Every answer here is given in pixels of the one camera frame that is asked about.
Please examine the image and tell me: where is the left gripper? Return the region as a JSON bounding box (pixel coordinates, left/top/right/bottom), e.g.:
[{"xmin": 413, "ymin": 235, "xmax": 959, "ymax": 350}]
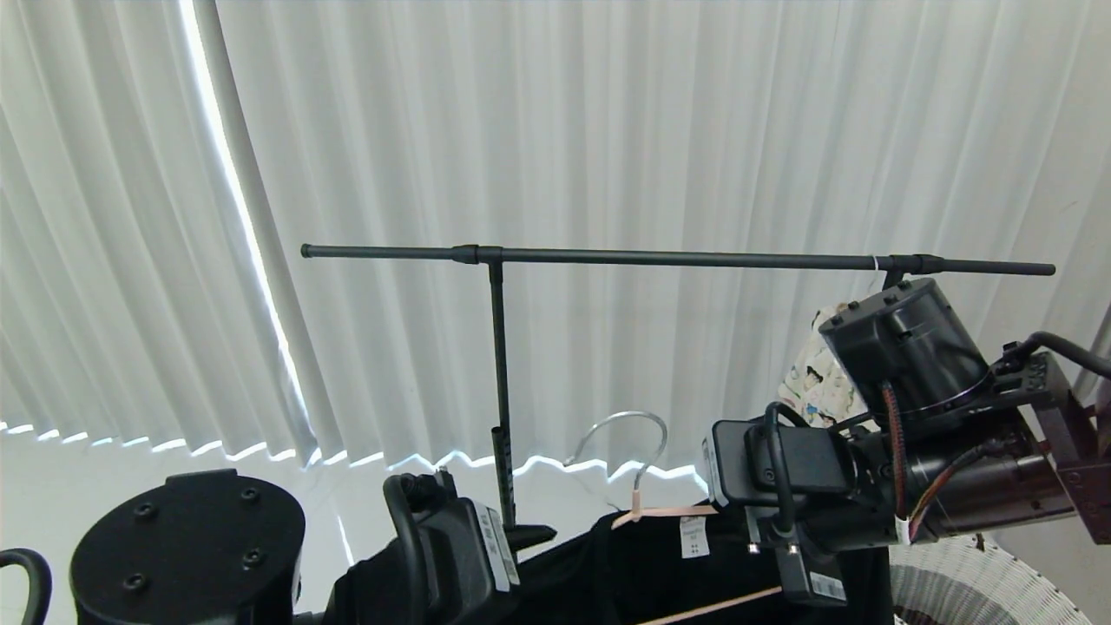
[{"xmin": 493, "ymin": 506, "xmax": 524, "ymax": 595}]

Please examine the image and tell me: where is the white curtain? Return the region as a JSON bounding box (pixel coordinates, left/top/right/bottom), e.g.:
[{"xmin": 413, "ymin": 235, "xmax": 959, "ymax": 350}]
[{"xmin": 0, "ymin": 0, "xmax": 1111, "ymax": 474}]

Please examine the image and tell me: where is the black garment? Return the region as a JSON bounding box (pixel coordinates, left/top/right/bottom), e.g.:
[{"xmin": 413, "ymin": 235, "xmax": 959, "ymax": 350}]
[{"xmin": 323, "ymin": 502, "xmax": 897, "ymax": 625}]

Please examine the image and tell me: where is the cream printed garment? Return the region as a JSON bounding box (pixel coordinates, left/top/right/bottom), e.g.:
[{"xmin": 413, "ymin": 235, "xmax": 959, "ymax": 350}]
[{"xmin": 775, "ymin": 302, "xmax": 871, "ymax": 432}]

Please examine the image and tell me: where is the pink clothes hanger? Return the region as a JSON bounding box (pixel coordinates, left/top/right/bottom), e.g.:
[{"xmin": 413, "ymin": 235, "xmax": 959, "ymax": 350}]
[{"xmin": 564, "ymin": 411, "xmax": 786, "ymax": 625}]

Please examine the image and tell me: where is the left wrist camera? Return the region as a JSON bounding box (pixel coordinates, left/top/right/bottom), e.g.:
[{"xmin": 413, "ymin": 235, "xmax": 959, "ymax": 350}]
[{"xmin": 404, "ymin": 469, "xmax": 509, "ymax": 622}]

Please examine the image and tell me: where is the white laundry basket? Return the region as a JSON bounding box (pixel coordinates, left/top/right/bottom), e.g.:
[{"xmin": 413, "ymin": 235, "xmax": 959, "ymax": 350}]
[{"xmin": 887, "ymin": 534, "xmax": 1096, "ymax": 625}]

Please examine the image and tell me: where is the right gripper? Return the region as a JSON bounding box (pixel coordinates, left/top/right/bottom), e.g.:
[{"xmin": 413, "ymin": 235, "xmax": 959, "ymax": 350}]
[{"xmin": 701, "ymin": 419, "xmax": 1077, "ymax": 549}]

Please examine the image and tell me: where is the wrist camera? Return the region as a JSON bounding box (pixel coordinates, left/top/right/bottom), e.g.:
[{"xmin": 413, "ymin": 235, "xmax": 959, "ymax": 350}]
[
  {"xmin": 745, "ymin": 508, "xmax": 850, "ymax": 609},
  {"xmin": 404, "ymin": 469, "xmax": 509, "ymax": 622}
]

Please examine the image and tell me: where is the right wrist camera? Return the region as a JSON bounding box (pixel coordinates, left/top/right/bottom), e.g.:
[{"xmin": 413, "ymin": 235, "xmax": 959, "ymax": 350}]
[{"xmin": 745, "ymin": 508, "xmax": 850, "ymax": 609}]

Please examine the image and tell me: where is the black clothes rack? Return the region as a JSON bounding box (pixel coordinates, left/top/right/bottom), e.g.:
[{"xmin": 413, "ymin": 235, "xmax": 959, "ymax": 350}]
[{"xmin": 301, "ymin": 244, "xmax": 1057, "ymax": 532}]

